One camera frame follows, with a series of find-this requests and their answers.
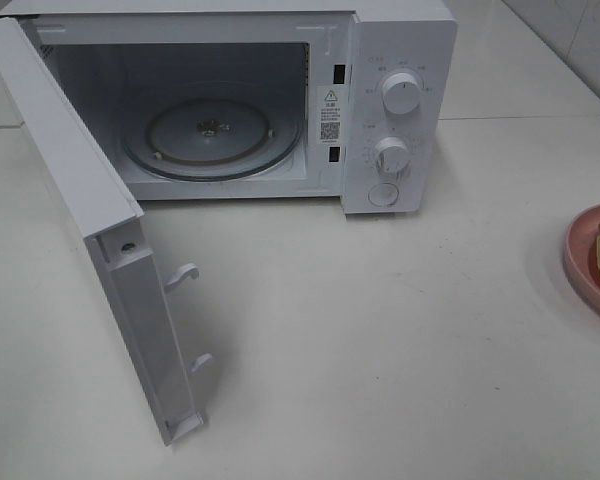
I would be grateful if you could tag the round white door button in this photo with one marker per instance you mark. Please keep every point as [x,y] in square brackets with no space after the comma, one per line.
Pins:
[383,195]

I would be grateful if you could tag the white microwave knob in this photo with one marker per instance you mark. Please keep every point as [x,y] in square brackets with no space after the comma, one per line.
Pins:
[391,155]
[401,92]

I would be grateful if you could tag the white microwave door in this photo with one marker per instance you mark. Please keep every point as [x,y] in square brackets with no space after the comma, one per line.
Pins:
[109,221]

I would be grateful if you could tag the pink round plate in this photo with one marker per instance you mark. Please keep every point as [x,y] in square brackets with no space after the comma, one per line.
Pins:
[580,256]

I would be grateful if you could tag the glass microwave turntable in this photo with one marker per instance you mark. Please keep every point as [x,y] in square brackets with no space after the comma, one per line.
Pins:
[210,139]

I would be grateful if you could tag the white microwave oven body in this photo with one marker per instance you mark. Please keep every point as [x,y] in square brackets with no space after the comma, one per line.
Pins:
[322,60]

